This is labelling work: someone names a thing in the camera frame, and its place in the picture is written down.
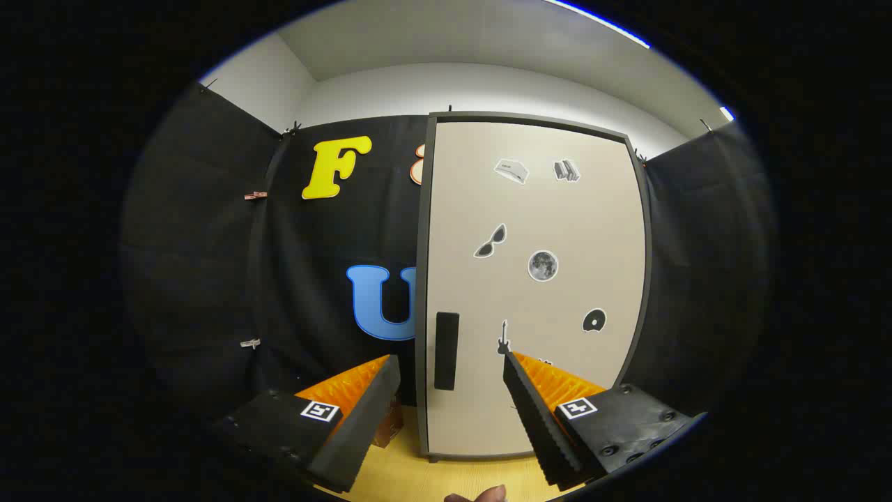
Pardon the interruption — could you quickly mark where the black door handle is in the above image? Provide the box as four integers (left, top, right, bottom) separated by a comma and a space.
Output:
433, 311, 461, 391

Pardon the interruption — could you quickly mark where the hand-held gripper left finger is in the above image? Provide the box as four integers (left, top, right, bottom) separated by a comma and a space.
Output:
211, 354, 403, 494

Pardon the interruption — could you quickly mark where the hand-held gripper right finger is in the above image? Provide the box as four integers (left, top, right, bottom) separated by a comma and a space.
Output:
502, 351, 707, 489

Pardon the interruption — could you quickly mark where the black backdrop cloth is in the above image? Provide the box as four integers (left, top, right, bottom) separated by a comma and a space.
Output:
118, 80, 778, 447

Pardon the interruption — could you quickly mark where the grey cabinet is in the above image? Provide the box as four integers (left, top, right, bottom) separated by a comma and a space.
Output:
415, 110, 654, 464

